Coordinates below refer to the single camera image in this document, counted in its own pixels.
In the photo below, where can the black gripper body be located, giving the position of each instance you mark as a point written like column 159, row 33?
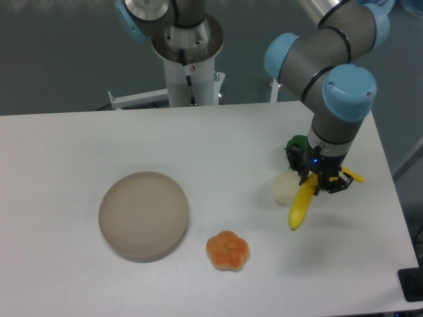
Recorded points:
column 313, row 160

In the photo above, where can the yellow banana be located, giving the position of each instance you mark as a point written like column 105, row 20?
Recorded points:
column 304, row 197

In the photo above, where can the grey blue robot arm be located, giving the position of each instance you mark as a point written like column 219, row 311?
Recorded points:
column 319, row 70

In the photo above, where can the white garlic bulb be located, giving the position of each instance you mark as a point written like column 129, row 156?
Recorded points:
column 285, row 186

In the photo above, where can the green pepper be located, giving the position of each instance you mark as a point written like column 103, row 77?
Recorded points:
column 296, row 141

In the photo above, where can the orange knotted bread roll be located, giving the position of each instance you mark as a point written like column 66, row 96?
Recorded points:
column 227, row 251

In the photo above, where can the black box at edge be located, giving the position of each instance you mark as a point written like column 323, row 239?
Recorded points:
column 411, row 283

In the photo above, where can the beige round plate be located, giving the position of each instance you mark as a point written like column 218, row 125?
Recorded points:
column 144, row 216

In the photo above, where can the white metal base bracket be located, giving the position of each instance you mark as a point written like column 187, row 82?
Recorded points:
column 141, row 99

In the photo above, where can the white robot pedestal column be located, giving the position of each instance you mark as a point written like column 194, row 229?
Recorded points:
column 188, row 56

